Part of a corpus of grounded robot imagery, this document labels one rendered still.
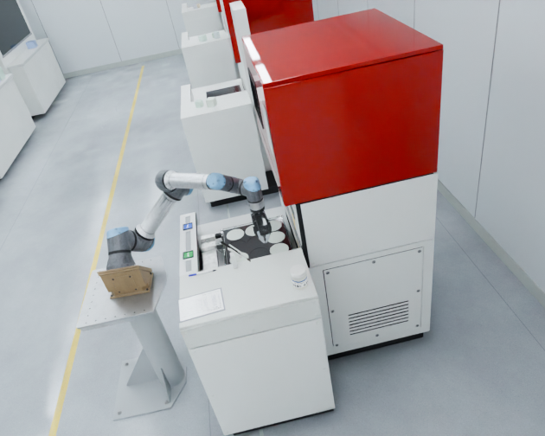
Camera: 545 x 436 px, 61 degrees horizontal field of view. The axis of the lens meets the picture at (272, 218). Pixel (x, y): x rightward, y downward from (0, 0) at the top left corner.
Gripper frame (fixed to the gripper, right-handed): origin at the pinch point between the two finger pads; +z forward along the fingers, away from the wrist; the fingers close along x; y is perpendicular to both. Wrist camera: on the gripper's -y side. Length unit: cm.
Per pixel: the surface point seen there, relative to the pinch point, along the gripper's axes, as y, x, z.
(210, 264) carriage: 11.7, 30.0, 13.3
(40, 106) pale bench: 609, 248, 75
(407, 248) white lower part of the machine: -11, -71, 22
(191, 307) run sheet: -25.4, 41.8, 4.8
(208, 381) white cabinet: -35, 46, 45
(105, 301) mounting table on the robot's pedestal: 14, 89, 19
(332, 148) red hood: -8, -37, -46
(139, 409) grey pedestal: 4, 97, 100
